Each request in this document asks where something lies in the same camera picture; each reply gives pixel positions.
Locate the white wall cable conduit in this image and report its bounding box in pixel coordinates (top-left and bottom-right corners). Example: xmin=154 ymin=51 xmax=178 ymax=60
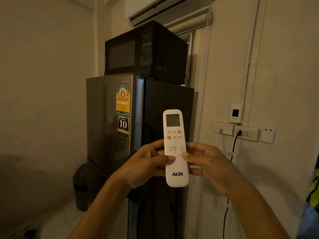
xmin=240 ymin=0 xmax=262 ymax=105

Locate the white air conditioner remote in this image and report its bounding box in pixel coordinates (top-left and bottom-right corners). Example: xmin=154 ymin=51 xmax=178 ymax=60
xmin=163 ymin=109 xmax=189 ymax=188

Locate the black gold warranty sticker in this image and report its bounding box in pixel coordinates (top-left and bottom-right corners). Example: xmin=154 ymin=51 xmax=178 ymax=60
xmin=118 ymin=116 xmax=130 ymax=138

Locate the small white wall plate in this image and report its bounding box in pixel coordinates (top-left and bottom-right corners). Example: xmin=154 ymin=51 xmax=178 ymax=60
xmin=261 ymin=129 xmax=276 ymax=144

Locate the person's right forearm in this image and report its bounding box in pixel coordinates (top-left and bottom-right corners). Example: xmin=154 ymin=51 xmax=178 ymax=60
xmin=223 ymin=175 xmax=292 ymax=239

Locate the blue yellow hanging cloth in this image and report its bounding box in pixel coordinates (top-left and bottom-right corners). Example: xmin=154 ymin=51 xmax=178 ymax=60
xmin=296 ymin=153 xmax=319 ymax=239

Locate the white wall breaker box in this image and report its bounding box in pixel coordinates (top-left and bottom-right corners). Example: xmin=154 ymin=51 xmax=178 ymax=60
xmin=229 ymin=103 xmax=245 ymax=124

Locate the white wall power socket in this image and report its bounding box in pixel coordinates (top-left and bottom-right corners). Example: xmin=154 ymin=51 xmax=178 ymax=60
xmin=215 ymin=122 xmax=234 ymax=136

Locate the person's right hand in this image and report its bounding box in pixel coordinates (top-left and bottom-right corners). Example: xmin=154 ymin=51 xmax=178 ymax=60
xmin=182 ymin=142 xmax=240 ymax=197

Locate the grey steel refrigerator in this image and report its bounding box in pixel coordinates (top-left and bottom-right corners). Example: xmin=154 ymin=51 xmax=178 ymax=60
xmin=86 ymin=73 xmax=195 ymax=239

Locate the black microwave oven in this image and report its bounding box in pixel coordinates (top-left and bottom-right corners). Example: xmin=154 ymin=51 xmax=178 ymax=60
xmin=104 ymin=20 xmax=189 ymax=85

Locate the dark plastic trash bin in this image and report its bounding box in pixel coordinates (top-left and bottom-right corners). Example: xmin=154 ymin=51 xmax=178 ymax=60
xmin=72 ymin=163 xmax=88 ymax=212

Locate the rolled window blind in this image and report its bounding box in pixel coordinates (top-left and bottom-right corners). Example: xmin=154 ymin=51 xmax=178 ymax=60
xmin=163 ymin=7 xmax=214 ymax=36

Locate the white wall switch socket plate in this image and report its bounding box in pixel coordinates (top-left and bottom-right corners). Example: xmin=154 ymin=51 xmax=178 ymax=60
xmin=233 ymin=125 xmax=260 ymax=142

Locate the person's left hand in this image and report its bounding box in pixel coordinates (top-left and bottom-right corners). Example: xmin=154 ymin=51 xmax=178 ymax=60
xmin=117 ymin=139 xmax=176 ymax=189

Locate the person's left forearm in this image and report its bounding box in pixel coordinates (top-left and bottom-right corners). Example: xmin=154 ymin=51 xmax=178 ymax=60
xmin=67 ymin=172 xmax=132 ymax=239

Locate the yellow green energy sticker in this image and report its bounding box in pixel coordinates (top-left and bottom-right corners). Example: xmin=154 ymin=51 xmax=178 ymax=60
xmin=116 ymin=85 xmax=130 ymax=116

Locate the white wall air conditioner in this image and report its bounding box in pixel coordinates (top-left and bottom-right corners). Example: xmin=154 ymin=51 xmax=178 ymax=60
xmin=124 ymin=0 xmax=212 ymax=27

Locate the black power cable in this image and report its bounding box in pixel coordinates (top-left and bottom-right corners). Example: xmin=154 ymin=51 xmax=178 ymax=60
xmin=222 ymin=130 xmax=243 ymax=239

